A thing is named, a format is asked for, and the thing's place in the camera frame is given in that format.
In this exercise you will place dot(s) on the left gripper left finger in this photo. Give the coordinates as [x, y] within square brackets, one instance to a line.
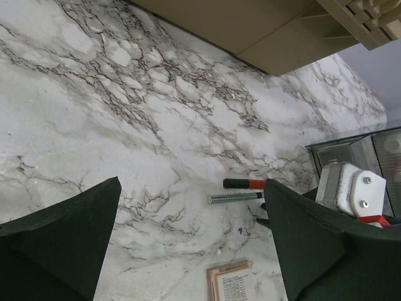
[57, 253]

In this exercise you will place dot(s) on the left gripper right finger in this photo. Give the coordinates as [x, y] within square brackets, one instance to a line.
[326, 255]

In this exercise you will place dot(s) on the clear acrylic makeup organizer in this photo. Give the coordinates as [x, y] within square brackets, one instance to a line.
[377, 151]

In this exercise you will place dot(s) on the red lip gloss tube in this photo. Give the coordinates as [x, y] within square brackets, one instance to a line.
[243, 183]

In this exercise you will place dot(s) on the houndstooth patterned eyeliner pen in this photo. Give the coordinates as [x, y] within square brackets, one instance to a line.
[227, 198]

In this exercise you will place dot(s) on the tan plastic toolbox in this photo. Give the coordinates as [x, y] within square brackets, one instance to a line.
[281, 36]

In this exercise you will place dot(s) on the labelled compact box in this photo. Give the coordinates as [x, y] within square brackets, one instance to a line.
[231, 282]

